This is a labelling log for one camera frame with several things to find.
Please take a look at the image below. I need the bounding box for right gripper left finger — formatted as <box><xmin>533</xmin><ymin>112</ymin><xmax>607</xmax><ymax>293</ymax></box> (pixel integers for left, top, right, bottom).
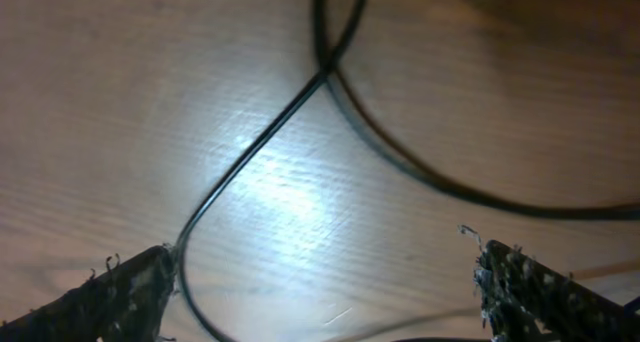
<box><xmin>1</xmin><ymin>245</ymin><xmax>177</xmax><ymax>342</ymax></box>

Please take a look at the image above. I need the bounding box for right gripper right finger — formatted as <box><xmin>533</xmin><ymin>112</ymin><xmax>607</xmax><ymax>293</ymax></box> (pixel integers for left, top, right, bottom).
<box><xmin>458</xmin><ymin>225</ymin><xmax>639</xmax><ymax>342</ymax></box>

